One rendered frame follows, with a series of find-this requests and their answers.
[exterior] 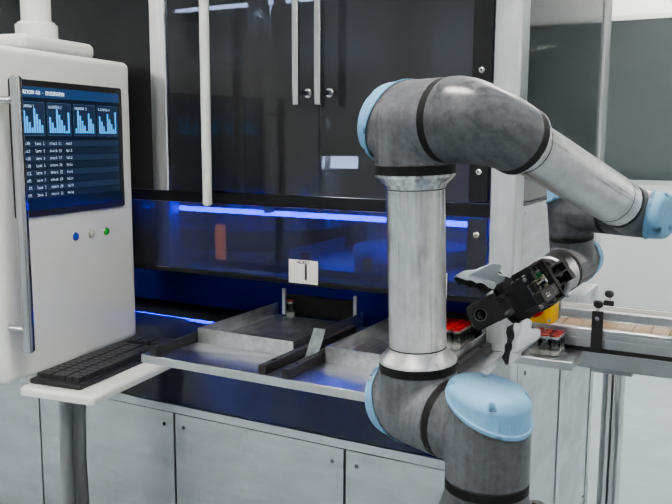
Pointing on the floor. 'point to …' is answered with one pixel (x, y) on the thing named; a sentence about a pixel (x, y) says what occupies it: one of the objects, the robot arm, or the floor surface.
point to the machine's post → (520, 19)
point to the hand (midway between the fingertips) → (476, 323)
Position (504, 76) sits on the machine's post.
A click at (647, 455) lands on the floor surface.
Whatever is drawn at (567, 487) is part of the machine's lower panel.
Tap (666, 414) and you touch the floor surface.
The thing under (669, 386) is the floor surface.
